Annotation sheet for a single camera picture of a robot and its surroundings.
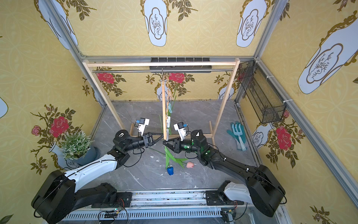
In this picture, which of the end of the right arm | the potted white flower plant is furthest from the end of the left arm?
the potted white flower plant

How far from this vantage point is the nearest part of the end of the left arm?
0.61 meters

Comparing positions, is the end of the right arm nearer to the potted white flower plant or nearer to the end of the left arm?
the end of the left arm

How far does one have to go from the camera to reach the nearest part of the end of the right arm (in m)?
0.61
